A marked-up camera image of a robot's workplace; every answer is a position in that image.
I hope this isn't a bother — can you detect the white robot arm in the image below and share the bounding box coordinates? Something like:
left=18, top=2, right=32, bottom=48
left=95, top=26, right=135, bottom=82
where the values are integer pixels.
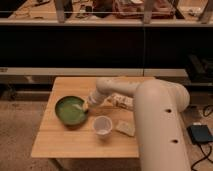
left=87, top=77, right=191, bottom=171

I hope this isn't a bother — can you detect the green ceramic bowl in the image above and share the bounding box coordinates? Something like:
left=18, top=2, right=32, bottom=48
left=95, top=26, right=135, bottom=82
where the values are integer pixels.
left=55, top=96, right=87, bottom=126

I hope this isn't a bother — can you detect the clear plastic cup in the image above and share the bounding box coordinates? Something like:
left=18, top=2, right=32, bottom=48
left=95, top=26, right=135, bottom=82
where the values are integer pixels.
left=93, top=116, right=113, bottom=138

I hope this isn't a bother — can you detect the black cable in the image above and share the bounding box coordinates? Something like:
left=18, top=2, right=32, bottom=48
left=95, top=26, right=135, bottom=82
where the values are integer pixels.
left=191, top=104, right=213, bottom=171

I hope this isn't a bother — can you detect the wooden table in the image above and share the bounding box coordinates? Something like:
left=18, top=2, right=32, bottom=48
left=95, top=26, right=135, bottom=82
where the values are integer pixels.
left=31, top=77, right=139, bottom=161

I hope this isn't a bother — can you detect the long shelf bench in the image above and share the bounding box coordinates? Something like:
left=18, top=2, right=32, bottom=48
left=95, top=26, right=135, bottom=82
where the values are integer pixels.
left=0, top=67, right=187, bottom=77

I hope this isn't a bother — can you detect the beige sponge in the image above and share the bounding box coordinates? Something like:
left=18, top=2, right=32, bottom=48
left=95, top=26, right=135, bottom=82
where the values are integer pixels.
left=116, top=120, right=135, bottom=136

